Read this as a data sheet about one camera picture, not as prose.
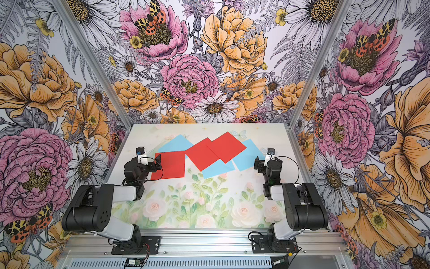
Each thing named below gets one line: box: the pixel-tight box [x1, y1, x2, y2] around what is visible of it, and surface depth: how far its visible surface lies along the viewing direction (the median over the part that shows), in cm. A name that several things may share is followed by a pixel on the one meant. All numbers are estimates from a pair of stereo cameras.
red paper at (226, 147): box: [206, 131, 247, 164], surface depth 114 cm
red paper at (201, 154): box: [184, 137, 220, 173], surface depth 108 cm
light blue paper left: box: [157, 133, 194, 153], surface depth 115 cm
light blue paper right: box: [232, 138, 265, 172], surface depth 111 cm
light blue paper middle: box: [200, 158, 236, 179], surface depth 103 cm
